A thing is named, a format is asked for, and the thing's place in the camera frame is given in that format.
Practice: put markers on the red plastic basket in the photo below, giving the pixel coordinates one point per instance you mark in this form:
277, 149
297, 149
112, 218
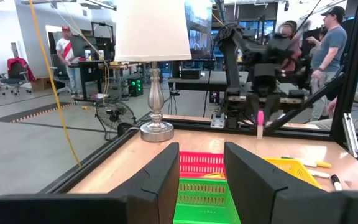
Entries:
201, 165

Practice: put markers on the red jacket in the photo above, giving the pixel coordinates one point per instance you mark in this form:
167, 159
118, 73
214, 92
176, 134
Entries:
20, 67

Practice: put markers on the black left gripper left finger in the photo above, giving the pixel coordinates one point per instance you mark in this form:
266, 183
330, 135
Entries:
163, 186

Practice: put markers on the wall video screen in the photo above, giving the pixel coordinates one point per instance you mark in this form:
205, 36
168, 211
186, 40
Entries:
197, 40

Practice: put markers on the yellow capped white marker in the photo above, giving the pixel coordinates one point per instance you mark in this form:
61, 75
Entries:
322, 164

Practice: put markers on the black floor fan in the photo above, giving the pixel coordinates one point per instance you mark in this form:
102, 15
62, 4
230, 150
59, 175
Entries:
115, 115

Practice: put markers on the black aluminium table frame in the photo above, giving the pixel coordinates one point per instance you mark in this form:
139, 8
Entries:
353, 62

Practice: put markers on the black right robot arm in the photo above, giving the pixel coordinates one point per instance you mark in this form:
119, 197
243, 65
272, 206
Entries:
230, 62

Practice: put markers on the yellow plastic basket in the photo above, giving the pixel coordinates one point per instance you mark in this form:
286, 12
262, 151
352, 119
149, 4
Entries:
294, 169

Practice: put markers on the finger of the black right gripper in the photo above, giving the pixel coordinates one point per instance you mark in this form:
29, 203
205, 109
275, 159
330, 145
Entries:
252, 107
272, 107

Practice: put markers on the pink capped white marker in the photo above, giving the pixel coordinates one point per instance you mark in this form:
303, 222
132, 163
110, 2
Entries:
260, 124

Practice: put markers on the cardboard box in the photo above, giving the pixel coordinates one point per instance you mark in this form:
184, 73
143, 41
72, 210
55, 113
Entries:
41, 84

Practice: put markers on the white shade table lamp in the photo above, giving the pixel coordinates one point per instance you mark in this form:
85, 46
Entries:
152, 31

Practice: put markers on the silver metal bracket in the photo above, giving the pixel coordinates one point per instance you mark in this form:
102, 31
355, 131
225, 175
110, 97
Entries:
351, 135

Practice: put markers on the grey desk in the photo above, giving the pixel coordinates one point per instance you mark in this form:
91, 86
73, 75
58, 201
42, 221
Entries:
197, 79

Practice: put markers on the green plastic basket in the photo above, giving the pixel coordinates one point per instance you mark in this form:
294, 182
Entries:
204, 205

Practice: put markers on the black capped white marker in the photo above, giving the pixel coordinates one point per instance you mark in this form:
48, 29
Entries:
336, 182

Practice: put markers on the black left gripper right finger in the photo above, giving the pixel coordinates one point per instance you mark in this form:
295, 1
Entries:
247, 186

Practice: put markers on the black desk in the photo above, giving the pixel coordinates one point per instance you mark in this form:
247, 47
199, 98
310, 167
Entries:
89, 67

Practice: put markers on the computer tower green lights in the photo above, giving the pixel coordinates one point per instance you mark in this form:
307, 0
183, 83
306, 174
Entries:
135, 87

